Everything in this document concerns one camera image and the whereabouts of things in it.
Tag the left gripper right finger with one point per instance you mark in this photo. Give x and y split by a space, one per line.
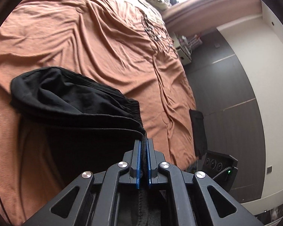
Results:
173 184

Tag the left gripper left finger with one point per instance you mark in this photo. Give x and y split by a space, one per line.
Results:
122 175

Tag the black pants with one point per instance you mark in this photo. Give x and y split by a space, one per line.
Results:
88 126

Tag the black device with dials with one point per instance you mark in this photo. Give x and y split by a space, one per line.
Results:
222 168

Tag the black cloth hanging off bed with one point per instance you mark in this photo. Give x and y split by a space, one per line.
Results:
199 135

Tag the white bedside table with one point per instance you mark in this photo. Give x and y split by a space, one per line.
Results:
185 46

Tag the brown bed blanket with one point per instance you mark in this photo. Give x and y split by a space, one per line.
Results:
103 40

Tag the pink curtain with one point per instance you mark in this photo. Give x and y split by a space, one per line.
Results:
195 16

